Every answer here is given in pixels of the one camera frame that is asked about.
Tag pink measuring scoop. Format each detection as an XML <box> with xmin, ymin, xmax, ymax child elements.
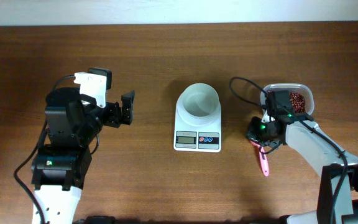
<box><xmin>250</xmin><ymin>141</ymin><xmax>270</xmax><ymax>177</ymax></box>

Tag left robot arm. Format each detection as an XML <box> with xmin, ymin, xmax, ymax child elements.
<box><xmin>32</xmin><ymin>88</ymin><xmax>135</xmax><ymax>223</ymax></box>

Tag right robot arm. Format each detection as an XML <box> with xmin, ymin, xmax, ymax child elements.
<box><xmin>246</xmin><ymin>117</ymin><xmax>358</xmax><ymax>223</ymax></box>

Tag white digital kitchen scale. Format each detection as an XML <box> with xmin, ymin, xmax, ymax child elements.
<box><xmin>173</xmin><ymin>98</ymin><xmax>223</xmax><ymax>153</ymax></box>

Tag red beans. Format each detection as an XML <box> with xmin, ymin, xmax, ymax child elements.
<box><xmin>289</xmin><ymin>91</ymin><xmax>306</xmax><ymax>113</ymax></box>

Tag clear plastic bean container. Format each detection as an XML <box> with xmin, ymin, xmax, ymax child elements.
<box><xmin>264</xmin><ymin>83</ymin><xmax>314</xmax><ymax>115</ymax></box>

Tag white round bowl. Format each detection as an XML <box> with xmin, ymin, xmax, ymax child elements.
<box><xmin>178</xmin><ymin>83</ymin><xmax>220</xmax><ymax>118</ymax></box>

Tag left black cable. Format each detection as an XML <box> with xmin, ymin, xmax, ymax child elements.
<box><xmin>13</xmin><ymin>74</ymin><xmax>101</xmax><ymax>224</ymax></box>

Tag black cable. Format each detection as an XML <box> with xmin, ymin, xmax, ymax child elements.
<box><xmin>229</xmin><ymin>77</ymin><xmax>349</xmax><ymax>224</ymax></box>
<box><xmin>13</xmin><ymin>74</ymin><xmax>101</xmax><ymax>224</ymax></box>

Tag right black cable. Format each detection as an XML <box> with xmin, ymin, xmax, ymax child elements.
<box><xmin>229</xmin><ymin>77</ymin><xmax>349</xmax><ymax>224</ymax></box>

